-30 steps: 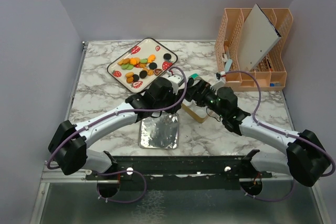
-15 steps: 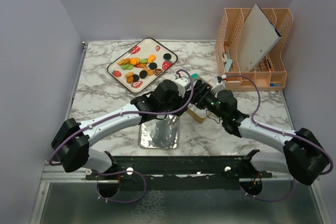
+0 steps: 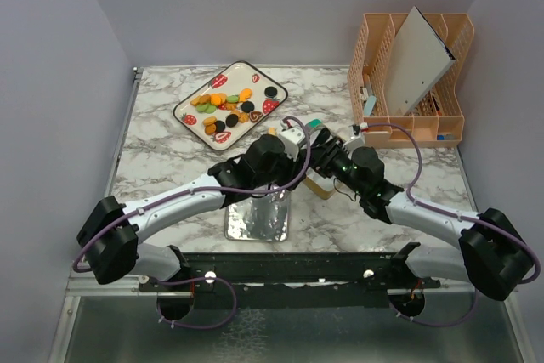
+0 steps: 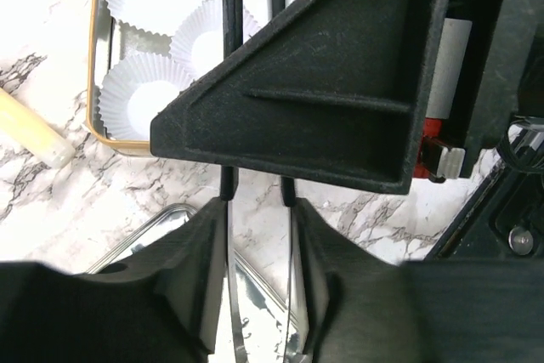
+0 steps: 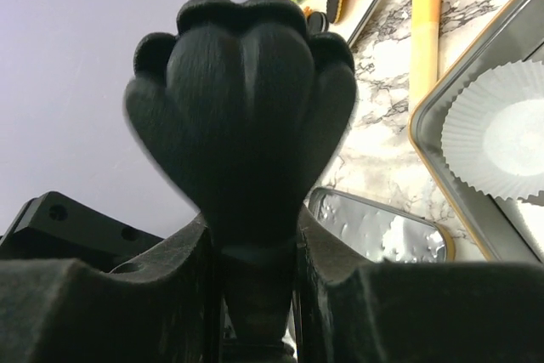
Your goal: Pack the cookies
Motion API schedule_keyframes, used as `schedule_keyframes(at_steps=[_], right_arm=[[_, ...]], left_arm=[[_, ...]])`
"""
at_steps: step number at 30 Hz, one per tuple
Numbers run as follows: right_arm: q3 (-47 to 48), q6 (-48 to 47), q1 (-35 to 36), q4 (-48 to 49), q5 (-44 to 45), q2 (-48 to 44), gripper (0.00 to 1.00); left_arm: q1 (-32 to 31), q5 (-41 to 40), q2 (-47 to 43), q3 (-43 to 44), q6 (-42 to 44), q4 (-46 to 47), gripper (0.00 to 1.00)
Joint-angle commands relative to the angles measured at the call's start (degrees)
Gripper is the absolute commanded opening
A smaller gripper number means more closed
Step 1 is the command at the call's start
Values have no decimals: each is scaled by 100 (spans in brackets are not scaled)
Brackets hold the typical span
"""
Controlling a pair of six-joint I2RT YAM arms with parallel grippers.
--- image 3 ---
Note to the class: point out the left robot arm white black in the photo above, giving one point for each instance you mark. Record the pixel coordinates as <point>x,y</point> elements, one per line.
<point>111,236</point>

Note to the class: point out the brown chip cookie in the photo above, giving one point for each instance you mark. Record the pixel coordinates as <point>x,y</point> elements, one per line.
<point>210,129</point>

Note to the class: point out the white grey notebook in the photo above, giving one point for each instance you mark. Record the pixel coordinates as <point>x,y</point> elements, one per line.
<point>418,59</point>

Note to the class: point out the black sandwich cookie lower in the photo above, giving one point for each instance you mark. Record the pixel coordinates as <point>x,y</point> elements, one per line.
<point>231,120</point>

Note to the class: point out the light blue eraser in organizer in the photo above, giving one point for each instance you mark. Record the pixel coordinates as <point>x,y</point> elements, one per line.
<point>369,105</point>

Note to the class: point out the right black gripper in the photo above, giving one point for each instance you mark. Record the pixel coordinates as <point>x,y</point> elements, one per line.
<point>330,151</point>

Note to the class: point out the green grey eraser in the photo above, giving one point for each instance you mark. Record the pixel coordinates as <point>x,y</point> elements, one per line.
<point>313,124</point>

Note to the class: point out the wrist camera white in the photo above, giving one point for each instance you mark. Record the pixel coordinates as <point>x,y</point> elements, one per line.
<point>292,139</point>
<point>356,137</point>

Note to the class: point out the black sandwich cookie middle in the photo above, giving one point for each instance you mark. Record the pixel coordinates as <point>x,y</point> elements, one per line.
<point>247,107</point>

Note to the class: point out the gold cookie tin box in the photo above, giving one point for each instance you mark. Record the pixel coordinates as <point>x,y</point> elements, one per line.
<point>320,186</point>

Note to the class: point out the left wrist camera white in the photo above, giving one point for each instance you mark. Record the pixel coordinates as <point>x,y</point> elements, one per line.
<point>292,139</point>

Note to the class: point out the strawberry pattern white tray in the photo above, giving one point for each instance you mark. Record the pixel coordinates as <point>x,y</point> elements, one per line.
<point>210,100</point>

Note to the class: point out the heart chocolate cookie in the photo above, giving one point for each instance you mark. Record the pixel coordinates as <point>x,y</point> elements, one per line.
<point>255,116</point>

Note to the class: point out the silver tin lid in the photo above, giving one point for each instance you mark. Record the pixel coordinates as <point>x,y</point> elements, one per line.
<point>264,219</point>

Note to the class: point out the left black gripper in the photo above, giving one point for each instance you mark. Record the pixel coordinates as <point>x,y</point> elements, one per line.
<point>293,169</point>

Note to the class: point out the black sandwich cookie far right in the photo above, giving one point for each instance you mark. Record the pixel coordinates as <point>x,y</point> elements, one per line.
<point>271,92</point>

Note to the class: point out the tan sandwich cookie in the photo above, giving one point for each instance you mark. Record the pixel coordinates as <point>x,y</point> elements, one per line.
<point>209,121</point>

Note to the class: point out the orange cookie top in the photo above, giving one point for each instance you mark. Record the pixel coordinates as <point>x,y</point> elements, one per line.
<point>245,94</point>

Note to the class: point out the black sandwich cookie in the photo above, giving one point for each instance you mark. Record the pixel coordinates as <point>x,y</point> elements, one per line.
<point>247,107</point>
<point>271,92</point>
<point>231,120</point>
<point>220,126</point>

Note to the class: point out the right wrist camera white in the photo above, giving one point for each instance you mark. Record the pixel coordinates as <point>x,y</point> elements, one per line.
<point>356,137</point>

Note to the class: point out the black sandwich cookie bottom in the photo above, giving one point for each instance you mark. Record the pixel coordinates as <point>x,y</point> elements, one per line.
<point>220,126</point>

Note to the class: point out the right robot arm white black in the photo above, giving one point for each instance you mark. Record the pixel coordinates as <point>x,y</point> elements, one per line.
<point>493,256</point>

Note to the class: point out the green cookie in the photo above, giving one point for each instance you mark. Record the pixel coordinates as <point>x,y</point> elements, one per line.
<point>232,99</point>

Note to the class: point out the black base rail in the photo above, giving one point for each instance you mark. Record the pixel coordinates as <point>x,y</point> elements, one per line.
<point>289,280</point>

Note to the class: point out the yellow swirl butter cookie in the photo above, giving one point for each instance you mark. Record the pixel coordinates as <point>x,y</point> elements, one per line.
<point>244,117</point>

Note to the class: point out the peach plastic desk organizer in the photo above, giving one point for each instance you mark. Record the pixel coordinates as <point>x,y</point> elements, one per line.
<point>437,121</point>

